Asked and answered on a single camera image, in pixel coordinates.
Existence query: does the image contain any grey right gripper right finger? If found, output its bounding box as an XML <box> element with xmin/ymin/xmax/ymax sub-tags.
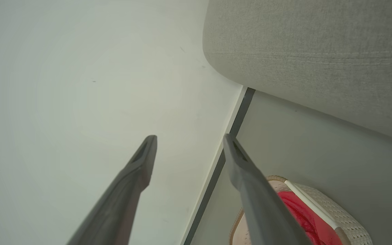
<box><xmin>223</xmin><ymin>133</ymin><xmax>312</xmax><ymax>245</ymax></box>

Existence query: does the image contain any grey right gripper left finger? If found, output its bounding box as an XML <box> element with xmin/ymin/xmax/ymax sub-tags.
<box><xmin>67</xmin><ymin>135</ymin><xmax>158</xmax><ymax>245</ymax></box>

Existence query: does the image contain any red shirt with white collar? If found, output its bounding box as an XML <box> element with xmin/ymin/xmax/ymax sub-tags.
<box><xmin>278</xmin><ymin>191</ymin><xmax>343</xmax><ymax>245</ymax></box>

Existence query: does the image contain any grey fabric sofa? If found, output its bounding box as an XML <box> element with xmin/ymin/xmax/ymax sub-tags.
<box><xmin>202</xmin><ymin>0</ymin><xmax>392</xmax><ymax>145</ymax></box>

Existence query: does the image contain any white perforated laundry basket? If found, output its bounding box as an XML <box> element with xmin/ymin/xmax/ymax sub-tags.
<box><xmin>229</xmin><ymin>175</ymin><xmax>373</xmax><ymax>245</ymax></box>

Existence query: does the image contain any dark grey wall baseboard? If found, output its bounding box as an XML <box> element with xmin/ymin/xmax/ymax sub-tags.
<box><xmin>182</xmin><ymin>87</ymin><xmax>256</xmax><ymax>245</ymax></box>

